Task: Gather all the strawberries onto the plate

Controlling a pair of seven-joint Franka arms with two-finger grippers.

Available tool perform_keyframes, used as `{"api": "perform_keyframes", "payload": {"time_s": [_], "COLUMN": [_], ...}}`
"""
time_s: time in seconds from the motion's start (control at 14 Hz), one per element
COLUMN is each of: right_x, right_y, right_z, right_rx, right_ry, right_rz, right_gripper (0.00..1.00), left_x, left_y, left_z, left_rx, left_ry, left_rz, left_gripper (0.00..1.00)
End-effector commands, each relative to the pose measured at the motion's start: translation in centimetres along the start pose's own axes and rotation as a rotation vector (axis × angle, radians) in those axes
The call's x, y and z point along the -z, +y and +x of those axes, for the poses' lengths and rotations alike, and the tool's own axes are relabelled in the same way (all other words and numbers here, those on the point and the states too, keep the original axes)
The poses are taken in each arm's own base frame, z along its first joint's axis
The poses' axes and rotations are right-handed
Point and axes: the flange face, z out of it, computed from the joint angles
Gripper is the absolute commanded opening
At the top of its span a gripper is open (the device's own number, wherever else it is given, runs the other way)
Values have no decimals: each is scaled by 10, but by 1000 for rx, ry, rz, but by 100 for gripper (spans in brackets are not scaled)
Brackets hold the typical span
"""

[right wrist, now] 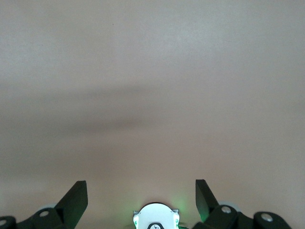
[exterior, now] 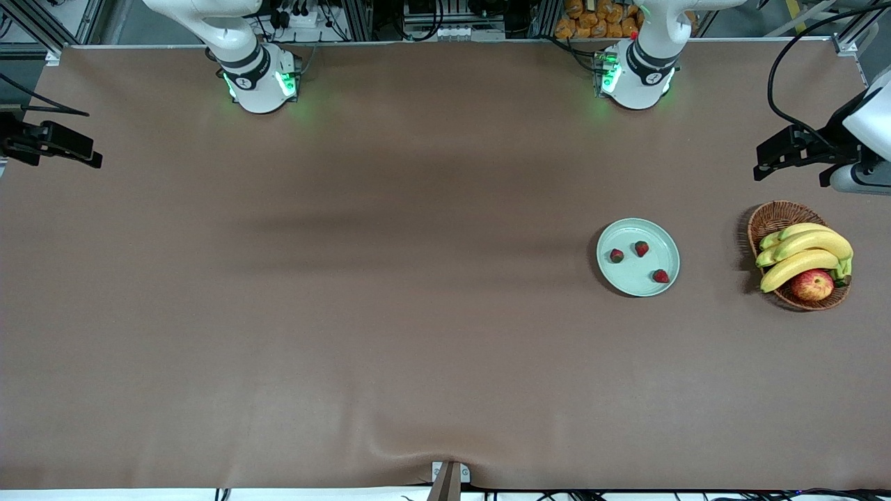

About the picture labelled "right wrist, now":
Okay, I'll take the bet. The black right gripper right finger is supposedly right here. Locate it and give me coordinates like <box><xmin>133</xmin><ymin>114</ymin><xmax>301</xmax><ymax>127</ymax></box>
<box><xmin>192</xmin><ymin>179</ymin><xmax>293</xmax><ymax>229</ymax></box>

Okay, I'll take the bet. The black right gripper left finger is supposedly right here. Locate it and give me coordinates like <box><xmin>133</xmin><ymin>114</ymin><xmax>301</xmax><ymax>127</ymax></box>
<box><xmin>0</xmin><ymin>180</ymin><xmax>88</xmax><ymax>229</ymax></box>

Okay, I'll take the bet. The brown table cloth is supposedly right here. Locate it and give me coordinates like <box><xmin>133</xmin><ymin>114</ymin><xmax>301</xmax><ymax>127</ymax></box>
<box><xmin>0</xmin><ymin>0</ymin><xmax>305</xmax><ymax>229</ymax></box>

